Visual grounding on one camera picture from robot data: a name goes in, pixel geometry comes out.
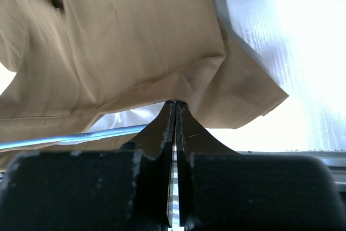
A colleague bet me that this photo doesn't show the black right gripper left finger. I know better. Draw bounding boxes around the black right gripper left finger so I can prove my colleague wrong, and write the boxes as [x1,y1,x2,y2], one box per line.
[1,101,176,230]

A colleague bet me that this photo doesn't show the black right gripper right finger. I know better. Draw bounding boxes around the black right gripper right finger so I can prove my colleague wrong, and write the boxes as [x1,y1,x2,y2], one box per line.
[175,102,345,230]

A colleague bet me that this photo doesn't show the blue wire hanger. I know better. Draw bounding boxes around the blue wire hanger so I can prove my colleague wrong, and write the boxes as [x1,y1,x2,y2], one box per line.
[1,123,148,151]

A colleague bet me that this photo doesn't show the tan brown skirt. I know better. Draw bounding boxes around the tan brown skirt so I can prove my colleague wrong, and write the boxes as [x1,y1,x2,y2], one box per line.
[0,0,290,172]

